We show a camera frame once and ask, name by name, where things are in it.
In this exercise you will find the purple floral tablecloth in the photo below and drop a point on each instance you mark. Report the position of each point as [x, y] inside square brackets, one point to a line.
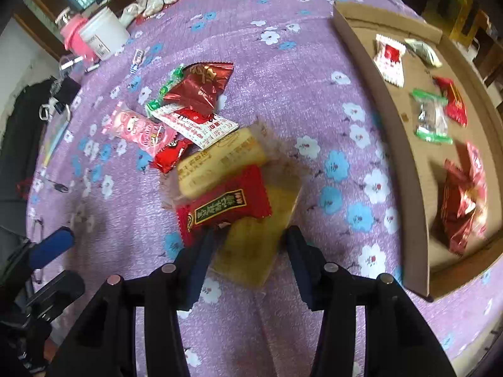
[294, 86]

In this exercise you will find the white red serrated snack packet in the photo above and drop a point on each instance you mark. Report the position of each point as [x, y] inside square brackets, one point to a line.
[391, 59]

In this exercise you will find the grey green snack packet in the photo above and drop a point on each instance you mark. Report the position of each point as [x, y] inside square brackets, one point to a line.
[424, 52]

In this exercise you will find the pink snack packet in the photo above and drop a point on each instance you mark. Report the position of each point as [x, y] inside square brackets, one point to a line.
[133, 125]

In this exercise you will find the jar in pink knit cover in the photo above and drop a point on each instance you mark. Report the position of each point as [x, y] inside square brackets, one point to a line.
[72, 37]

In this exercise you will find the small silver metal object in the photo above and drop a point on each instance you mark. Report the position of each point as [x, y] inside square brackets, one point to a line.
[91, 67]

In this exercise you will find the red packet with green label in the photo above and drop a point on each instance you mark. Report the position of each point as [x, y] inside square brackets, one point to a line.
[235, 196]

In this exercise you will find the wooden chair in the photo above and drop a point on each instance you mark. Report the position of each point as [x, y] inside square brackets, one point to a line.
[487, 66]

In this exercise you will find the green white candy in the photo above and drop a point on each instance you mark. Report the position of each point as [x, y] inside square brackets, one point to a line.
[159, 100]

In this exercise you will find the shiny red foil packet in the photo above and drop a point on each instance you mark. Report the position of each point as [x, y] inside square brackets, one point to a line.
[456, 204]
[477, 172]

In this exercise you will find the blue white candy wrapper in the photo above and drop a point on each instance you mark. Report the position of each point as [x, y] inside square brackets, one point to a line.
[138, 61]

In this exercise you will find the green clear snack packet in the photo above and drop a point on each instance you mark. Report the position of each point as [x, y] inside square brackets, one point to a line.
[430, 118]

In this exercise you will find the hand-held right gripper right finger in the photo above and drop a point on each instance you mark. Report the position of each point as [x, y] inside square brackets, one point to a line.
[304, 275]

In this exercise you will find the white cotton gloves bundle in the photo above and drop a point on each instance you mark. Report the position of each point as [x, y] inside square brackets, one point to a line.
[151, 2]

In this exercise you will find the yellow cake packet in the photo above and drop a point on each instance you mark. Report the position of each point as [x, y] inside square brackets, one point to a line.
[220, 161]
[255, 251]

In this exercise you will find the black bag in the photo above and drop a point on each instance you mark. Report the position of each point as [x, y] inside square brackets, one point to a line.
[23, 133]

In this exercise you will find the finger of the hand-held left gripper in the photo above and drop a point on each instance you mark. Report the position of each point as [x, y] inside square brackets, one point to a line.
[51, 245]
[59, 288]

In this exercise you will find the dark red foil packet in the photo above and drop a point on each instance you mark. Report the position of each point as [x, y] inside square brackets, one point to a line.
[200, 86]

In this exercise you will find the shallow cardboard box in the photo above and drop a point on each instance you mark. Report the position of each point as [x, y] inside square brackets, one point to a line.
[391, 133]

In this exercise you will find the plain red snack packet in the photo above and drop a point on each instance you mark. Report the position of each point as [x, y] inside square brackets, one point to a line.
[454, 100]

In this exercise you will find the small red snack packet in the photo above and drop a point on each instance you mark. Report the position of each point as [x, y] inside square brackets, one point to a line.
[169, 157]

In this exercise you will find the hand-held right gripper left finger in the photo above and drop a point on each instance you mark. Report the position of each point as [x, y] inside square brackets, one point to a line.
[194, 279]

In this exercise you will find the white plastic bucket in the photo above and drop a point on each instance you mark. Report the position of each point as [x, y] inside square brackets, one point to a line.
[104, 33]

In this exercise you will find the white red green-trimmed packet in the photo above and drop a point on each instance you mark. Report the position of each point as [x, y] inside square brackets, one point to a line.
[196, 129]

